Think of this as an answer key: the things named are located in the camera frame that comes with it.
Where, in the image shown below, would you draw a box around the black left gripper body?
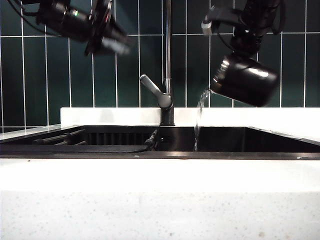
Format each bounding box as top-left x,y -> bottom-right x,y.
83,0 -> 121,57

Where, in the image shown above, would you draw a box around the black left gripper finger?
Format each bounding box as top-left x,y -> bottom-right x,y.
109,23 -> 135,46
101,37 -> 132,56

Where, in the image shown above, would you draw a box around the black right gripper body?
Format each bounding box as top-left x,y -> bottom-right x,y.
229,26 -> 264,60

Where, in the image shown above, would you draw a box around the black mug with steel rim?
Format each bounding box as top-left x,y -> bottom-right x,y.
209,53 -> 280,108

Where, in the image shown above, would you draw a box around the dark metal kitchen faucet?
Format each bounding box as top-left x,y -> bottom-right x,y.
159,0 -> 175,127

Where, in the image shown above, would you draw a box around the poured water stream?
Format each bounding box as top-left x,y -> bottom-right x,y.
193,89 -> 214,152

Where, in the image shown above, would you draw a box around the black slotted sink caddy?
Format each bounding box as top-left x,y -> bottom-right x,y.
86,131 -> 152,147

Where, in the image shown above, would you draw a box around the black kitchen sink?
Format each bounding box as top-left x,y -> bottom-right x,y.
0,124 -> 320,160

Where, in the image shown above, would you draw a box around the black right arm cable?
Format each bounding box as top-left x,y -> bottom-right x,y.
215,23 -> 235,51

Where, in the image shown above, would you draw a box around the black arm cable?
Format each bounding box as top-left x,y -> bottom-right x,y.
6,0 -> 47,35
215,23 -> 235,51

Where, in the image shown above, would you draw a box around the grey faucet lever handle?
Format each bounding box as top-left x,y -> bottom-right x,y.
139,74 -> 174,109

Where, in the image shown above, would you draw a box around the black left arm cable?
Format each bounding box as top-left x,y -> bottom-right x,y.
6,0 -> 47,35

